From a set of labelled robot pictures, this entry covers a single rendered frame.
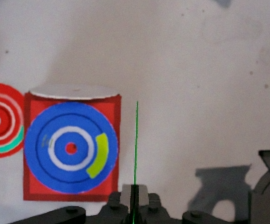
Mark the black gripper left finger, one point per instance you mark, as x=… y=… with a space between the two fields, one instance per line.
x=111 y=213

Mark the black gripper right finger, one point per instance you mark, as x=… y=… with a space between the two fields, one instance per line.
x=148 y=211

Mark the red cd with green label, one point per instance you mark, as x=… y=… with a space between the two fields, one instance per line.
x=11 y=120

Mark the white flat disc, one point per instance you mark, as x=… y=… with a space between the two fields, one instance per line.
x=64 y=91

